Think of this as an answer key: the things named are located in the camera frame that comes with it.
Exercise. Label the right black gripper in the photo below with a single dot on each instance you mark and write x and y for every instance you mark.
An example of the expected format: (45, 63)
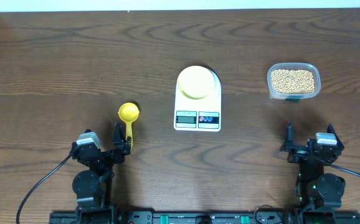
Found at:
(298, 152)

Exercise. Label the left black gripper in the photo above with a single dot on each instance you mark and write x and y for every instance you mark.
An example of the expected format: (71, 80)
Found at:
(104, 155)

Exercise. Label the yellow plastic measuring scoop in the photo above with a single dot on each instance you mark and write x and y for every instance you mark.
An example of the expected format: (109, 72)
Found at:
(129, 113)

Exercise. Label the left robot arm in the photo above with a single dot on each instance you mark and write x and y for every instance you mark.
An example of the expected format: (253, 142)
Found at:
(93, 186)

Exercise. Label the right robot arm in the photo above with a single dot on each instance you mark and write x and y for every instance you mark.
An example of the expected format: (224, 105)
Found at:
(317, 189)

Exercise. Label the white digital kitchen scale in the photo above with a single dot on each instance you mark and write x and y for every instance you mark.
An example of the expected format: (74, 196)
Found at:
(199, 115)

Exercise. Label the pale yellow plastic bowl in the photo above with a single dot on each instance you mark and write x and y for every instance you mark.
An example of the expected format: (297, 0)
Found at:
(196, 82)

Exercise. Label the clear plastic container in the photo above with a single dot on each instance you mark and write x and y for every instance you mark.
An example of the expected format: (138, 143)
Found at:
(294, 66)

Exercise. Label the pile of soybeans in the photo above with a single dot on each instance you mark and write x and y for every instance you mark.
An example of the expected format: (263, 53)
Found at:
(293, 81)

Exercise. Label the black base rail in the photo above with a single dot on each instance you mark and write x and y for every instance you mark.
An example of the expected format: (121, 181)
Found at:
(264, 217)

